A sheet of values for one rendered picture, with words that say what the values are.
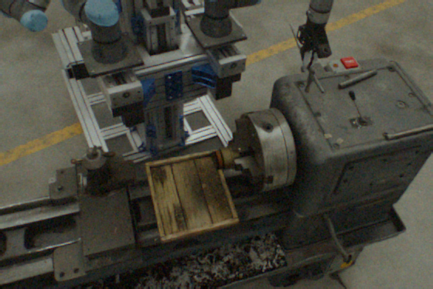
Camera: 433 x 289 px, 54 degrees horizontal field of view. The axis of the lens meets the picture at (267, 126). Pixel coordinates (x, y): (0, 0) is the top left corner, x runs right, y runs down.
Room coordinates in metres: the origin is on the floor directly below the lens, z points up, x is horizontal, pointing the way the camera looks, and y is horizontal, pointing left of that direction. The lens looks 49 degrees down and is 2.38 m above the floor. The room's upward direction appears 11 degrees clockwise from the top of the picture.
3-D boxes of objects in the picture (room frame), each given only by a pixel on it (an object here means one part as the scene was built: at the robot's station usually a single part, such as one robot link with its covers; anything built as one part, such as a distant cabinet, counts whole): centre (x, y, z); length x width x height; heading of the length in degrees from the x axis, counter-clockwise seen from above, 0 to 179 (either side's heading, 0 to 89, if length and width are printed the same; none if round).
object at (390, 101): (1.23, -0.34, 1.06); 0.59 x 0.48 x 0.39; 118
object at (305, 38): (1.24, -0.09, 1.52); 0.09 x 0.08 x 0.12; 29
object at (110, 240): (0.75, 0.55, 0.95); 0.43 x 0.17 x 0.05; 28
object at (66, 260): (0.71, 0.58, 0.90); 0.47 x 0.30 x 0.06; 28
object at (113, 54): (1.32, 0.72, 1.21); 0.15 x 0.15 x 0.10
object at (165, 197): (0.88, 0.26, 0.89); 0.36 x 0.30 x 0.04; 28
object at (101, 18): (1.32, 0.73, 1.33); 0.13 x 0.12 x 0.14; 59
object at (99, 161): (0.80, 0.58, 1.13); 0.08 x 0.08 x 0.03
